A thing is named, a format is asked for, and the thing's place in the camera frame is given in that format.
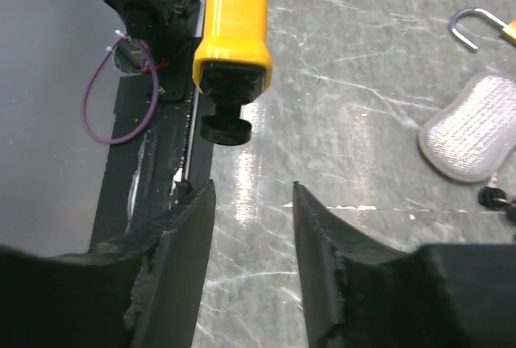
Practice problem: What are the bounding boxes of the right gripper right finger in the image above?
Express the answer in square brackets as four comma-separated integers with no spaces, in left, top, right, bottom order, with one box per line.
[293,184,515,347]

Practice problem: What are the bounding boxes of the yellow padlock black shackle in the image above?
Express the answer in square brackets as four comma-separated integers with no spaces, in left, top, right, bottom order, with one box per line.
[193,0,273,146]

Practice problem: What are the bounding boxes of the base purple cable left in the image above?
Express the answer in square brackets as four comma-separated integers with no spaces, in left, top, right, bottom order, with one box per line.
[82,29,160,146]

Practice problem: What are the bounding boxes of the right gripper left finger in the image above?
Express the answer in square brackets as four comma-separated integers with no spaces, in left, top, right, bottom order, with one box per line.
[1,181,216,347]

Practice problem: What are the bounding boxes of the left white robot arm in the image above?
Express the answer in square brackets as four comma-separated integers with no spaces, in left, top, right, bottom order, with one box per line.
[105,0,268,51]

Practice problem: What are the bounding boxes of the brass padlock silver shackle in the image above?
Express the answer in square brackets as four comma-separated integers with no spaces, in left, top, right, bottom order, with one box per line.
[447,7,515,53]

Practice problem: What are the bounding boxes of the orange black small padlock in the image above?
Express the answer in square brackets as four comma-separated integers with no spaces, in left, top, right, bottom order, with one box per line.
[477,183,515,225]

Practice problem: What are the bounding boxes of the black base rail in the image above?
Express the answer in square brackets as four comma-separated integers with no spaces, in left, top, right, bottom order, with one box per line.
[88,33,214,247]

